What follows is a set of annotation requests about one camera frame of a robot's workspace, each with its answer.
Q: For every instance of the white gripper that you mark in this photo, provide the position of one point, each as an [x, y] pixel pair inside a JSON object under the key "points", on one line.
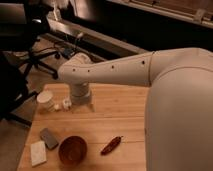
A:
{"points": [[80, 94]]}

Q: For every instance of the white ceramic cup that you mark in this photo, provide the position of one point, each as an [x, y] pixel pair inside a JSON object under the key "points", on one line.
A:
{"points": [[45, 100]]}

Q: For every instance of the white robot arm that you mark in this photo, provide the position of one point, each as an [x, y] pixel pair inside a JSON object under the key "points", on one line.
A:
{"points": [[179, 106]]}

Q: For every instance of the brown ceramic bowl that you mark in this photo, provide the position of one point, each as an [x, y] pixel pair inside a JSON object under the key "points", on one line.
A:
{"points": [[72, 151]]}

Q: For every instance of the grey rectangular block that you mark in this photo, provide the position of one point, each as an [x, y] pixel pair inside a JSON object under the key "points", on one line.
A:
{"points": [[47, 136]]}

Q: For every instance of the red chili pepper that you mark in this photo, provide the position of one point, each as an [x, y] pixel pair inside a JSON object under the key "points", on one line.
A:
{"points": [[111, 145]]}

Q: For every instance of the white rectangular sponge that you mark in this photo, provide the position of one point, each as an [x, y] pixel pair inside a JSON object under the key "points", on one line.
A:
{"points": [[38, 153]]}

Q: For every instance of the black office chair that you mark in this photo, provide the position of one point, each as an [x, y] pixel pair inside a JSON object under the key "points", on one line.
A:
{"points": [[21, 22]]}

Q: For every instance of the blue device with cables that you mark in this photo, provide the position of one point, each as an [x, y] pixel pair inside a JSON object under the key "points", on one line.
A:
{"points": [[67, 53]]}

